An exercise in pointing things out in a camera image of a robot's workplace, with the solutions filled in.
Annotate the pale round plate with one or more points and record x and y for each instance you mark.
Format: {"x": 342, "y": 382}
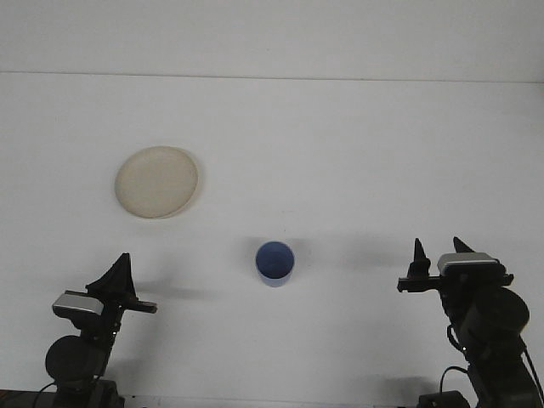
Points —
{"x": 157, "y": 183}

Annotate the dark platform edge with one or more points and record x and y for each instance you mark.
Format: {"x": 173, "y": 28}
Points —
{"x": 17, "y": 399}

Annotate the pale blue cup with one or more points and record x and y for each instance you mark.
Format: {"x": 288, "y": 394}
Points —
{"x": 274, "y": 259}

